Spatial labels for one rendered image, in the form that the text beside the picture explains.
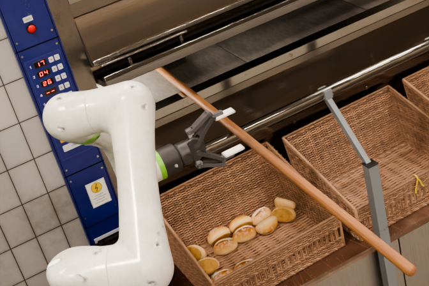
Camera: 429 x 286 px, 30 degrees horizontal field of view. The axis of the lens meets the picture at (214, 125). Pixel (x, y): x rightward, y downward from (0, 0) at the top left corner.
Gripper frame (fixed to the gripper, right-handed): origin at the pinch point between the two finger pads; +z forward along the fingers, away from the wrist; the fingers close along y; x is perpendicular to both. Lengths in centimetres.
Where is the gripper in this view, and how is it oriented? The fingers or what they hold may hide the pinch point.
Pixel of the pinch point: (235, 129)
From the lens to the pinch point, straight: 250.8
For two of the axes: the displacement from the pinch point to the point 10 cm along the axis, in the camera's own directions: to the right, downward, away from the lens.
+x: 4.3, 3.5, -8.3
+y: 2.3, 8.5, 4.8
